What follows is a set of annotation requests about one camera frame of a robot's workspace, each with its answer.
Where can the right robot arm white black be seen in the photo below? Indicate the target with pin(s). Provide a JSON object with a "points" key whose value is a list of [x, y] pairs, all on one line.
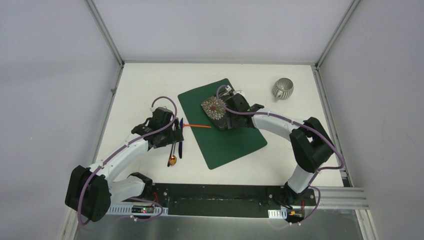
{"points": [[310, 142]]}

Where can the black floral square plate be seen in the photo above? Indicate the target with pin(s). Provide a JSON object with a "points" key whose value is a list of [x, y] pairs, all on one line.
{"points": [[215, 112]]}

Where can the purple metallic fork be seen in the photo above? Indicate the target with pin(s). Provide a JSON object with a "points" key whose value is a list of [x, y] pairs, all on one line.
{"points": [[170, 155]]}

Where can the left electronics board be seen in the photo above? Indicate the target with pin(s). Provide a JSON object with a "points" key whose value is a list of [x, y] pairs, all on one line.
{"points": [[142, 209]]}

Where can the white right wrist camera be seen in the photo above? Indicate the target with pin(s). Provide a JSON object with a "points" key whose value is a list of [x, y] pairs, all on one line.
{"points": [[230, 91]]}

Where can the green placemat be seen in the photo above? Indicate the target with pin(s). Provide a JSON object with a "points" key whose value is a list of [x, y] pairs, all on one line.
{"points": [[218, 147]]}

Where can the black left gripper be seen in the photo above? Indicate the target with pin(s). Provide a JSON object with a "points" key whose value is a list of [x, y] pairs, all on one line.
{"points": [[175, 135]]}

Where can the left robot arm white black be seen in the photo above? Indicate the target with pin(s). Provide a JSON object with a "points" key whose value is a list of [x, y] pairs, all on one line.
{"points": [[93, 190]]}

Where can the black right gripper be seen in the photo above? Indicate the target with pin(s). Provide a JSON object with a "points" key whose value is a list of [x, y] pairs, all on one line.
{"points": [[232, 123]]}

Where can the blue plastic knife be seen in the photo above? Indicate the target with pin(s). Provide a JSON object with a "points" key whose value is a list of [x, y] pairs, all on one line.
{"points": [[180, 145]]}

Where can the right electronics board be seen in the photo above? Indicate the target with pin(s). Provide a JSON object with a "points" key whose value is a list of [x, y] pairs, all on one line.
{"points": [[295, 214]]}

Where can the aluminium frame rail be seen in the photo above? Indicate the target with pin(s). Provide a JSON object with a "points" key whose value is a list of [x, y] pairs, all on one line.
{"points": [[347, 197]]}

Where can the orange plastic fork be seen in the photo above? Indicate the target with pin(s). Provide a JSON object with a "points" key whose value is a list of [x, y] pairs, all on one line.
{"points": [[196, 126]]}

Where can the electronics board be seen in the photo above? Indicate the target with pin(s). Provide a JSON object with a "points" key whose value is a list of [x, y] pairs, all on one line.
{"points": [[295, 214], [142, 209]]}

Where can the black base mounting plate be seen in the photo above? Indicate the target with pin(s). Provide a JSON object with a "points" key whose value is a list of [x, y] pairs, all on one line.
{"points": [[207, 200]]}

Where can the grey ribbed mug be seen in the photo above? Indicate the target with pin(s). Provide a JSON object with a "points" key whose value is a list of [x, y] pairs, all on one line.
{"points": [[283, 89]]}

